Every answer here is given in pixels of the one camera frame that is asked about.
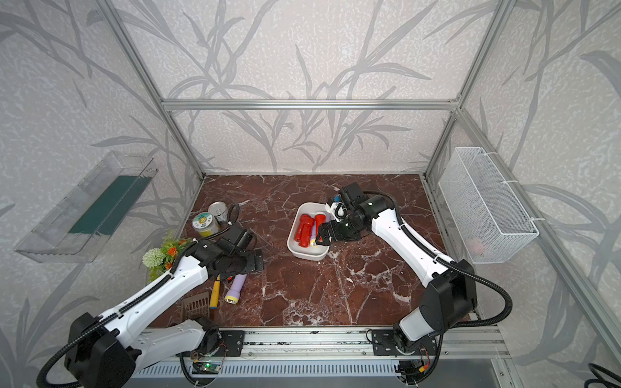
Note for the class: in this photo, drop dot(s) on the pink object in basket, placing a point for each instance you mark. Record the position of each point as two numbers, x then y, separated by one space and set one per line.
477 248

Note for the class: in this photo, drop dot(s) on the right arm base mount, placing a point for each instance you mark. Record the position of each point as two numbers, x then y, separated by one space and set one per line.
390 343

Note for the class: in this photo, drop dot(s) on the green label round tin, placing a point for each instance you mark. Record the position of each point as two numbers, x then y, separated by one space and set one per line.
205 224

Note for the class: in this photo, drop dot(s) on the silver round tin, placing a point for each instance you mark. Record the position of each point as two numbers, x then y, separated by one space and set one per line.
219 211

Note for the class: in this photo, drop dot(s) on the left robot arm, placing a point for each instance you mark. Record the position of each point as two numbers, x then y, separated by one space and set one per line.
110 348

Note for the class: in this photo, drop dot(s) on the artificial flower plant pot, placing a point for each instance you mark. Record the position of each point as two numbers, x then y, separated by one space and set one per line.
160 259

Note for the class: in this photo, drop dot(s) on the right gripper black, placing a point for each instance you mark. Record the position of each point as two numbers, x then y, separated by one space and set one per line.
335 236

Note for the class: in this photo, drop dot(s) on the brown plastic comb grid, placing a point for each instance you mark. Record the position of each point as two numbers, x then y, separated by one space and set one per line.
196 306

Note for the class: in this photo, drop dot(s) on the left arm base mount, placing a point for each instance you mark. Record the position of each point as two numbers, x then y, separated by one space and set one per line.
222 344

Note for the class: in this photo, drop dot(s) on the white plastic storage box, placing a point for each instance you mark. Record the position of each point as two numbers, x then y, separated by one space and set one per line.
312 253

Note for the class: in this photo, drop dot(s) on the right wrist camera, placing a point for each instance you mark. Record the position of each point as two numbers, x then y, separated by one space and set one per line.
336 208

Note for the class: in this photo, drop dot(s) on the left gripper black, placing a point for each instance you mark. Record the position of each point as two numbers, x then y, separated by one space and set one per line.
252 265

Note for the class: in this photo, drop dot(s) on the purple flashlight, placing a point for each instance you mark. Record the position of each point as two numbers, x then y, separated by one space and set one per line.
233 295
313 236

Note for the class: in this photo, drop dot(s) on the white wire mesh basket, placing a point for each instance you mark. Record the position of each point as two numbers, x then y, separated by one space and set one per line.
483 205

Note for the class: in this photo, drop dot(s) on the clear acrylic wall shelf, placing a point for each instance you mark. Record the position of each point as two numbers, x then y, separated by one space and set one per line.
78 228

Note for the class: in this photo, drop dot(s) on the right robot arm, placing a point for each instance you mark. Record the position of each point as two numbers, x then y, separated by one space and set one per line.
450 291

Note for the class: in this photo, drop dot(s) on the yellow toy shovel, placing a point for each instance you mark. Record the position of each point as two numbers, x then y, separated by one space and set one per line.
214 297

